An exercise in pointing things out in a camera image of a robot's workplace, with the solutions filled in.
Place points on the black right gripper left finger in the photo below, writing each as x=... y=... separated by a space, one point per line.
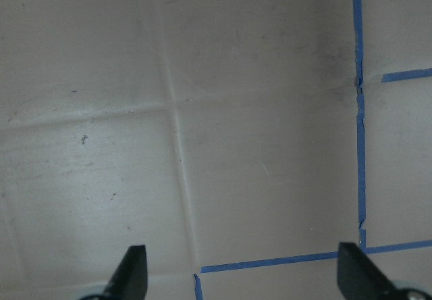
x=130 y=279

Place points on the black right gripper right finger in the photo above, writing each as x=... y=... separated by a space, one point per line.
x=358 y=278

